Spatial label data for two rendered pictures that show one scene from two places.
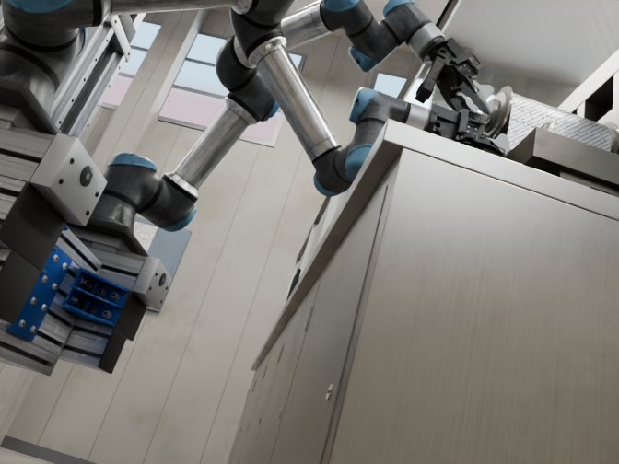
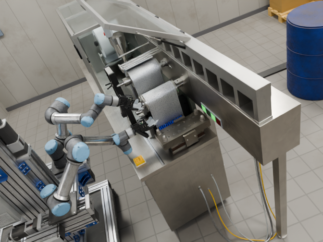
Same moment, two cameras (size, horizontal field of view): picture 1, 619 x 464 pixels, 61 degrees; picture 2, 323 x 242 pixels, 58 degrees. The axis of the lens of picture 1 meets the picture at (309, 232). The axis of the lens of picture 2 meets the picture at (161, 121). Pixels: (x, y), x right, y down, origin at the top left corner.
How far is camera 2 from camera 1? 2.21 m
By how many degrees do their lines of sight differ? 63
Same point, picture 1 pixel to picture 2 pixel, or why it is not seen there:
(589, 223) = (180, 163)
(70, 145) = (90, 209)
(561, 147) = (169, 144)
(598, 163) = (177, 140)
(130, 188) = (60, 154)
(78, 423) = (23, 89)
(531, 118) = (155, 106)
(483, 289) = (168, 184)
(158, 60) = not seen: outside the picture
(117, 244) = not seen: hidden behind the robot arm
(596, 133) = (172, 94)
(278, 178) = not seen: outside the picture
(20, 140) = (81, 213)
